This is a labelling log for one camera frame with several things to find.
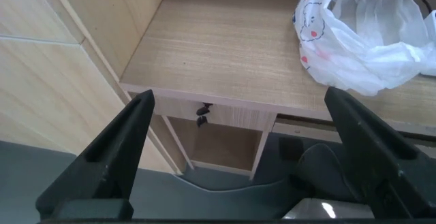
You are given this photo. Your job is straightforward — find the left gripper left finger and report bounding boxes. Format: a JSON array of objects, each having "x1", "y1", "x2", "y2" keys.
[{"x1": 35, "y1": 89, "x2": 156, "y2": 220}]

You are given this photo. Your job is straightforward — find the wooden counter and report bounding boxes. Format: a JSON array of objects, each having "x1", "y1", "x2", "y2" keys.
[{"x1": 0, "y1": 0, "x2": 436, "y2": 181}]

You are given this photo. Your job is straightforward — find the wooden drawer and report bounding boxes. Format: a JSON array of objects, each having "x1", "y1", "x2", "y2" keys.
[{"x1": 152, "y1": 95, "x2": 278, "y2": 132}]

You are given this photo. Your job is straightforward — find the black keys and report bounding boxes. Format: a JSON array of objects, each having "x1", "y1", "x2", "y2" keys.
[{"x1": 195, "y1": 102, "x2": 214, "y2": 129}]

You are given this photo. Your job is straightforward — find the white printed plastic bag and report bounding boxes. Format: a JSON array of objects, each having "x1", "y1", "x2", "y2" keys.
[{"x1": 292, "y1": 0, "x2": 436, "y2": 97}]

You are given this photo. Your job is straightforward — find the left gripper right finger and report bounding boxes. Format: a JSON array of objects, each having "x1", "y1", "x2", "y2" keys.
[{"x1": 324, "y1": 86, "x2": 436, "y2": 219}]

